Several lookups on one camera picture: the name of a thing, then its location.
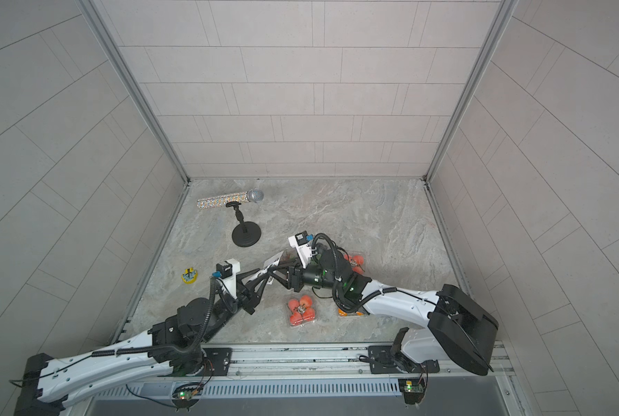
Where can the clear red fruit box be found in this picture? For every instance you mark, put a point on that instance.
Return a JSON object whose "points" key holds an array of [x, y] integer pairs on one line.
{"points": [[308, 316]]}

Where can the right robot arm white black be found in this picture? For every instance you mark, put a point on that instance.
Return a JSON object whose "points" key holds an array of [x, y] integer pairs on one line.
{"points": [[450, 324]]}

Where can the glitter microphone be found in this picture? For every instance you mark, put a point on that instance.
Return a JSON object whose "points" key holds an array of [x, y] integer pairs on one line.
{"points": [[250, 196]]}

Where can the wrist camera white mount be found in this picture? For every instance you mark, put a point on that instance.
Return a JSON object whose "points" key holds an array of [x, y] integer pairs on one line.
{"points": [[302, 243], [226, 274]]}

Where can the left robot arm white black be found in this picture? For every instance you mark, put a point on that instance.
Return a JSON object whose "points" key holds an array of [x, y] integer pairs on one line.
{"points": [[174, 347]]}

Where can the yellow round toy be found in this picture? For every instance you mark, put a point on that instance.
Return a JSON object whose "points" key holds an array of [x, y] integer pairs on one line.
{"points": [[189, 276]]}

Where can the clear orange fruit box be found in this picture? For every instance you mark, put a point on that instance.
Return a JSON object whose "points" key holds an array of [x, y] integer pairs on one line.
{"points": [[343, 313]]}

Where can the right circuit board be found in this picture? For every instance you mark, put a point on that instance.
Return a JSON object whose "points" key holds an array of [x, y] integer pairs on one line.
{"points": [[413, 390]]}

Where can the left circuit board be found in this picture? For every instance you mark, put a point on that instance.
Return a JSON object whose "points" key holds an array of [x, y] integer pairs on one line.
{"points": [[187, 395]]}

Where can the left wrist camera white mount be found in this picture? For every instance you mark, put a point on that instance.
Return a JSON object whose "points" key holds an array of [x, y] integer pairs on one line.
{"points": [[226, 274]]}

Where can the circuit board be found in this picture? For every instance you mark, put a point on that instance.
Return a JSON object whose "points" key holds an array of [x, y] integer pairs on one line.
{"points": [[413, 390], [187, 395]]}

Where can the clear grape box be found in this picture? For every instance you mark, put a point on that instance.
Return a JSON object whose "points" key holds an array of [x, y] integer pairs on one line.
{"points": [[290, 255]]}

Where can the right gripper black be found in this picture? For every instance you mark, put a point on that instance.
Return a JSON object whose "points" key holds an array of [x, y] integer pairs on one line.
{"points": [[296, 277]]}

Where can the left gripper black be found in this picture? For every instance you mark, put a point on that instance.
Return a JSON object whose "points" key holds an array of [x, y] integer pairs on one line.
{"points": [[246, 295]]}

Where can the black microphone stand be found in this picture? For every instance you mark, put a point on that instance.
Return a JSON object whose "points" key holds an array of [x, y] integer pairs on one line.
{"points": [[246, 233]]}

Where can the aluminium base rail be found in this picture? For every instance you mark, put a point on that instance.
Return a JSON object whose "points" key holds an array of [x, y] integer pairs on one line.
{"points": [[323, 370]]}

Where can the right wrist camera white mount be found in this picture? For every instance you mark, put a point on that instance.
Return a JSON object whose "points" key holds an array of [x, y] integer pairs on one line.
{"points": [[302, 243]]}

